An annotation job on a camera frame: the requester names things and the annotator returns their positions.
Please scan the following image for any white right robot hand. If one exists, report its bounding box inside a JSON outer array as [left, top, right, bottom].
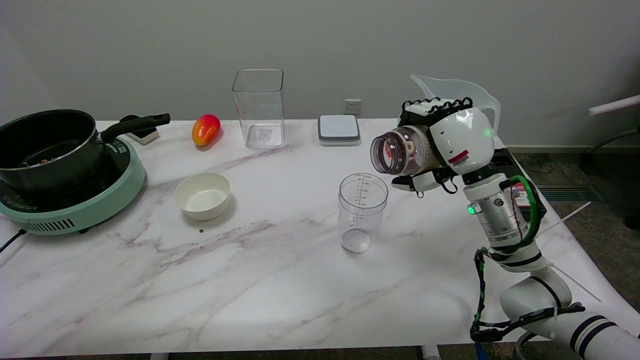
[[391, 96, 496, 198]]

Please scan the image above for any large translucent measuring jug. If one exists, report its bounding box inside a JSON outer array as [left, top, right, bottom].
[[409, 74, 502, 149]]

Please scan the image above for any small clear measuring cup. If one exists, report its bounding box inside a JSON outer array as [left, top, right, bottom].
[[338, 173, 389, 254]]

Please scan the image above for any black device with red label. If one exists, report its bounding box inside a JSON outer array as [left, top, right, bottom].
[[490, 148, 548, 223]]

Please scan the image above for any dark floor vent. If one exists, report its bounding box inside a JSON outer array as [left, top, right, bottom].
[[537, 184, 601, 202]]

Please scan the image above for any white grey kitchen scale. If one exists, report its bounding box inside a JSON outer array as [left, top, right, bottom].
[[317, 115, 362, 147]]

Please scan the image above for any white padded bar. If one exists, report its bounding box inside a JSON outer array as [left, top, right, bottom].
[[588, 95, 640, 116]]

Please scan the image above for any clear square plastic container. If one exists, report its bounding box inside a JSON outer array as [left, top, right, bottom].
[[232, 69, 287, 149]]

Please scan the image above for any red orange mango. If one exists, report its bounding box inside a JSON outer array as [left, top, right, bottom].
[[191, 114, 222, 147]]

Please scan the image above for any white bowl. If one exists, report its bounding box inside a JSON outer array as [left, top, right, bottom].
[[174, 172, 231, 222]]

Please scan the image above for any green induction cooker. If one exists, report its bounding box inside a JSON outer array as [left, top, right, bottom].
[[0, 136, 147, 236]]

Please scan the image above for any black saucepan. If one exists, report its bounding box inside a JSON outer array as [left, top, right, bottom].
[[0, 109, 171, 193]]

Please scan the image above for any green black braided cable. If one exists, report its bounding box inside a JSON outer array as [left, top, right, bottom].
[[470, 175, 586, 344]]

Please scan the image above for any black power cord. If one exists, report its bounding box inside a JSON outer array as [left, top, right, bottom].
[[0, 229, 26, 253]]

